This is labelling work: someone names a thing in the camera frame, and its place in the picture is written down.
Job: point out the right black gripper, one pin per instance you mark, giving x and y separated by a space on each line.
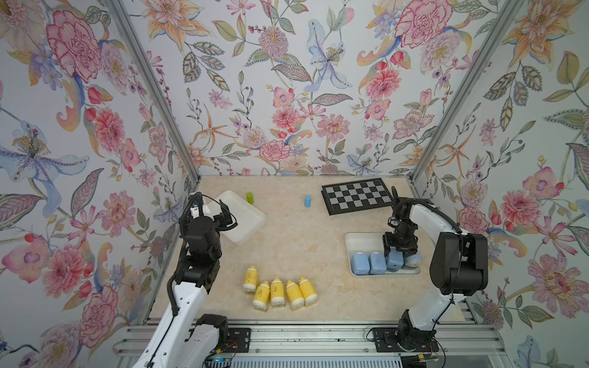
407 248

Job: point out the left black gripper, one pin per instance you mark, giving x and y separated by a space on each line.
225 212

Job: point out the blue sharpener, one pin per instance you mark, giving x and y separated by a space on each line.
394 260
413 261
378 263
360 264

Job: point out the white tray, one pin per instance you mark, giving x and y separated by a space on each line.
249 218
368 243

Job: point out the yellow sharpener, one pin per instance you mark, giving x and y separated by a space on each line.
261 297
294 295
308 291
251 280
277 293

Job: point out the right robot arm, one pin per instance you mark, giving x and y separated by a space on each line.
458 268

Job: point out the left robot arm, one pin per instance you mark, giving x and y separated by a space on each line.
182 339

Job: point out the black white checkerboard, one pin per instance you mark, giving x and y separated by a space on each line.
351 197

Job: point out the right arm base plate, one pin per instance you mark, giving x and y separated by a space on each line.
390 340

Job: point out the aluminium mounting rail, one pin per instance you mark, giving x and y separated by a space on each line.
328 339

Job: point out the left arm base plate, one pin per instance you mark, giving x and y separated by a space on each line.
235 340

